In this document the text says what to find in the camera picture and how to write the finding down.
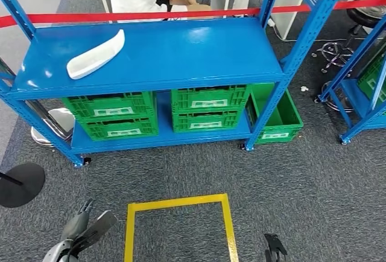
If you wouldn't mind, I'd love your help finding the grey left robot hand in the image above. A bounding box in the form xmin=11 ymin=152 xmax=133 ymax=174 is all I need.
xmin=60 ymin=198 xmax=94 ymax=241

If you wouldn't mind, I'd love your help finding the white curved plastic part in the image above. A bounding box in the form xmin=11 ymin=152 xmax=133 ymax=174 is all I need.
xmin=66 ymin=28 xmax=126 ymax=80

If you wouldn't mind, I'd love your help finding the blue metal shelf rack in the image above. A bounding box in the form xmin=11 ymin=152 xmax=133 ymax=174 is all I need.
xmin=0 ymin=0 xmax=354 ymax=169
xmin=313 ymin=12 xmax=386 ymax=145

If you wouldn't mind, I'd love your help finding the yellow floor tape square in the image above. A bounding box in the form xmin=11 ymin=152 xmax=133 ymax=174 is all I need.
xmin=124 ymin=193 xmax=240 ymax=262

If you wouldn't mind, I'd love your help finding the black stanchion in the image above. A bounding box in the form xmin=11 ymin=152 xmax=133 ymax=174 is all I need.
xmin=0 ymin=162 xmax=46 ymax=209

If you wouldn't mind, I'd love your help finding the chrome stanchion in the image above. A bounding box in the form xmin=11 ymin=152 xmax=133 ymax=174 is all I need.
xmin=0 ymin=57 xmax=75 ymax=148

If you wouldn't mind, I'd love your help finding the green folded plastic crate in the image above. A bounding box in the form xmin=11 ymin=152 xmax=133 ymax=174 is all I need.
xmin=78 ymin=116 xmax=159 ymax=142
xmin=172 ymin=109 xmax=245 ymax=134
xmin=170 ymin=85 xmax=251 ymax=115
xmin=61 ymin=91 xmax=155 ymax=124

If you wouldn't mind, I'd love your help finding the red barrier belt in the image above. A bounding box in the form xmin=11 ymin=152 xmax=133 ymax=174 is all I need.
xmin=0 ymin=0 xmax=386 ymax=29

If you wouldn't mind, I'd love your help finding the green open plastic crate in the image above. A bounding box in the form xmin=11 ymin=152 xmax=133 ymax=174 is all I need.
xmin=244 ymin=83 xmax=304 ymax=145

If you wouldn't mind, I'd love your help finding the chrome round base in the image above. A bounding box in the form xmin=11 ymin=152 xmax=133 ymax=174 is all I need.
xmin=321 ymin=80 xmax=355 ymax=113

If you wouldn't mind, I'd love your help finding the black stool chrome base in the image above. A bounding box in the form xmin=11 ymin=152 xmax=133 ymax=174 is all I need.
xmin=311 ymin=0 xmax=386 ymax=74

